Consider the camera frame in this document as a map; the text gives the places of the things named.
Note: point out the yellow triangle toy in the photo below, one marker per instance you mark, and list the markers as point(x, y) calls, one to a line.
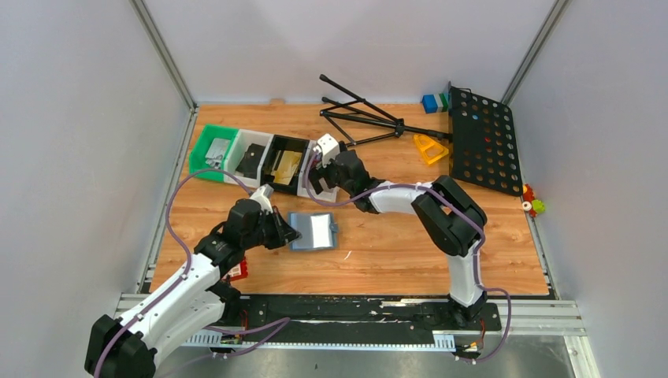
point(430, 150)

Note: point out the white bin with black cards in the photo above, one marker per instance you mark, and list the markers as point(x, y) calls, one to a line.
point(238, 147)

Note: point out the colourful toy pile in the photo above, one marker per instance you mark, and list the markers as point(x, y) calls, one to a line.
point(530, 203)

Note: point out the red toy brick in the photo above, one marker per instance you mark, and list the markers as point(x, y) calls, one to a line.
point(239, 271)

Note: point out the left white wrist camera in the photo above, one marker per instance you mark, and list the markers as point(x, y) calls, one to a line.
point(262, 196)

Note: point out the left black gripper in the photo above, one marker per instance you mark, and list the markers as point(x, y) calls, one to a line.
point(284, 233)

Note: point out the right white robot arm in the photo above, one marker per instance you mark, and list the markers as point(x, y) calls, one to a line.
point(453, 221)

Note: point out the white bin with card holders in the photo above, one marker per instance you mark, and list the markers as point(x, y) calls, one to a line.
point(328, 194)

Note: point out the black perforated music desk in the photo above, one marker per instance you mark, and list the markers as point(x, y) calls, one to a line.
point(484, 149)

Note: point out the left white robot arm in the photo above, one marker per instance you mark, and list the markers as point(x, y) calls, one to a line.
point(195, 296)

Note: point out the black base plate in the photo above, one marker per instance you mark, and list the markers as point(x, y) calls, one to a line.
point(355, 319)

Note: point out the blue card holder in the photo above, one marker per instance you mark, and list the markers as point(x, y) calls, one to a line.
point(318, 231)

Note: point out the blue green toy blocks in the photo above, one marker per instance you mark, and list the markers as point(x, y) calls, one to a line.
point(436, 103)

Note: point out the black folded tripod stand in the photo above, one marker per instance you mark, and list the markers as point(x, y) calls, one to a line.
point(361, 111)

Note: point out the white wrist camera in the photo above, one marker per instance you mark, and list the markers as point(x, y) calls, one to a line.
point(262, 196)
point(327, 147)

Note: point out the silver cards stack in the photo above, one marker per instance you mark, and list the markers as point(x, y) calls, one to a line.
point(216, 152)

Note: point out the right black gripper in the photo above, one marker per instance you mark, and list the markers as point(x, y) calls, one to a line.
point(323, 172)

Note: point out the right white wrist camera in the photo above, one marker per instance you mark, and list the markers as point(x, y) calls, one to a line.
point(327, 147)

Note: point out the gold cards stack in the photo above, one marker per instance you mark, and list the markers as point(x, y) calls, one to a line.
point(285, 166)

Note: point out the black cards stack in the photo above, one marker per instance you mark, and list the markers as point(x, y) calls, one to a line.
point(251, 162)

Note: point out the black plastic bin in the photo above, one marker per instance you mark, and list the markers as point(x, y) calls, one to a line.
point(279, 143)

